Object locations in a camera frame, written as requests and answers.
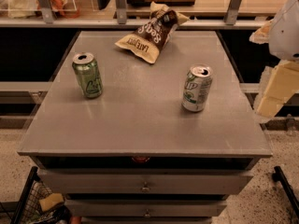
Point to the brown chip bag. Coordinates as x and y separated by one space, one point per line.
148 40

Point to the clear plastic box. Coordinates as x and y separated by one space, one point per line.
15 9

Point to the black wire basket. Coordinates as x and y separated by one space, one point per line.
28 210

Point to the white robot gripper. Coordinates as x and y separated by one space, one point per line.
286 34

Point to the upper grey drawer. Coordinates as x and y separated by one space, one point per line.
83 182

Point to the white green 7UP can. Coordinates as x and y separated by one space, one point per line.
196 88

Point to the black frame bar right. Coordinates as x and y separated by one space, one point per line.
278 176

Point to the grey drawer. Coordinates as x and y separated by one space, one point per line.
145 208
83 182

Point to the grey drawer cabinet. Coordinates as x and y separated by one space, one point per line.
139 125

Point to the lower grey drawer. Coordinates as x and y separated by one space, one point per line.
145 208

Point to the yellow sponge in basket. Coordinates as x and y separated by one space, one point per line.
51 201

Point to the green soda can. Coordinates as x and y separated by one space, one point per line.
87 73

